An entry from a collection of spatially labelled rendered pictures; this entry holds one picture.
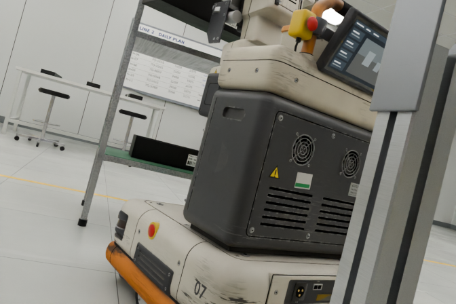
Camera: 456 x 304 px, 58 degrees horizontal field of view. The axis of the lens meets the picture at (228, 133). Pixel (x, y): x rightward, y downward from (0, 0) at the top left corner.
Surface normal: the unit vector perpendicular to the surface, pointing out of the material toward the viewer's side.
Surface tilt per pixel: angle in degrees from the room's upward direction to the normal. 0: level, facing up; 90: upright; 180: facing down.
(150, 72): 90
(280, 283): 90
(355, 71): 115
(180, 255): 85
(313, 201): 90
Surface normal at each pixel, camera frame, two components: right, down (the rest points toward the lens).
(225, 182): -0.77, -0.22
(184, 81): 0.30, 0.05
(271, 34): 0.61, -0.01
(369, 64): 0.42, 0.52
